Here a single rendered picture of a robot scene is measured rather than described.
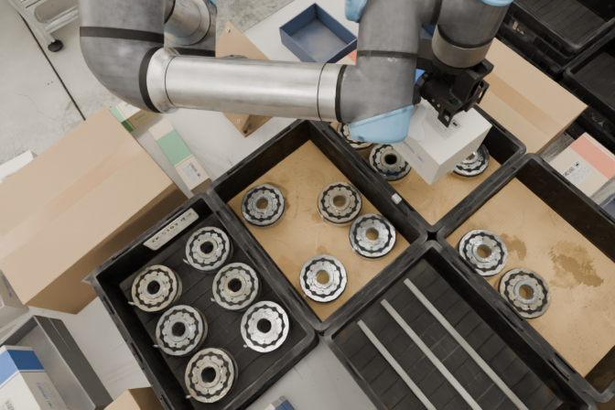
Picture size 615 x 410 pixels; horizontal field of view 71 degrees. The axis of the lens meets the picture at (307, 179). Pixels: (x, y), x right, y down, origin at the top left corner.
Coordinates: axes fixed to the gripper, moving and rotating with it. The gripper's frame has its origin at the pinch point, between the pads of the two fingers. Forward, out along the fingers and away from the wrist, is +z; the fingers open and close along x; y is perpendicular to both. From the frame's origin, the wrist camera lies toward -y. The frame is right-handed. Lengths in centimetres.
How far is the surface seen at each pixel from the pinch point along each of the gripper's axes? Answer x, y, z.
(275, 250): -35.0, -3.7, 28.0
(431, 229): -7.3, 15.1, 17.9
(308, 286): -34.0, 8.0, 25.1
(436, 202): 1.4, 10.1, 27.9
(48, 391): -93, -10, 32
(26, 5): -61, -194, 83
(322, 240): -25.1, 1.0, 28.0
